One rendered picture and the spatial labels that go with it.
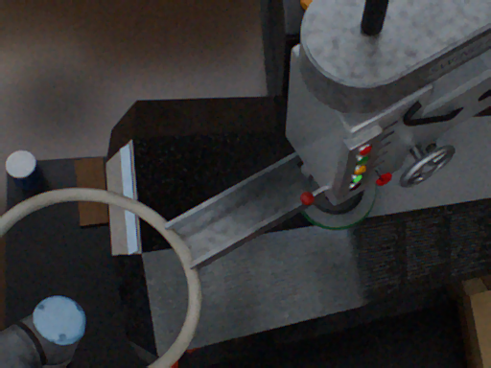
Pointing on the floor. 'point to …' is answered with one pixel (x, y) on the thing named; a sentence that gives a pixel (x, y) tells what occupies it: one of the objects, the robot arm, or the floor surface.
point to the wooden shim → (88, 170)
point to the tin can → (24, 170)
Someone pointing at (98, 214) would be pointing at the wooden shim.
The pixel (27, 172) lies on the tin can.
